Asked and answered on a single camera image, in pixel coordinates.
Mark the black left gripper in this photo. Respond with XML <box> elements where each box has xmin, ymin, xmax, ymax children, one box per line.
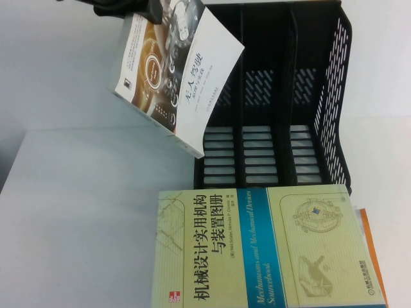
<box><xmin>91</xmin><ymin>0</ymin><xmax>164</xmax><ymax>25</ymax></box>

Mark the white self-driving book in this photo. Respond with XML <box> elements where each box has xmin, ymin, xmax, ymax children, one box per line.
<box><xmin>107</xmin><ymin>0</ymin><xmax>246</xmax><ymax>159</ymax></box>

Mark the black plastic book stand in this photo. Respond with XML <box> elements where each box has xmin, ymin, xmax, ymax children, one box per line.
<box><xmin>191</xmin><ymin>2</ymin><xmax>354</xmax><ymax>196</ymax></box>

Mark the yellow-green mechanisms book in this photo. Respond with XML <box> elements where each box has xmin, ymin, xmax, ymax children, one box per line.
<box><xmin>150</xmin><ymin>184</ymin><xmax>389</xmax><ymax>308</ymax></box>

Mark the orange-edged book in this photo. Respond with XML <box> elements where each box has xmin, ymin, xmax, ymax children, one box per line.
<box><xmin>354</xmin><ymin>207</ymin><xmax>391</xmax><ymax>308</ymax></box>

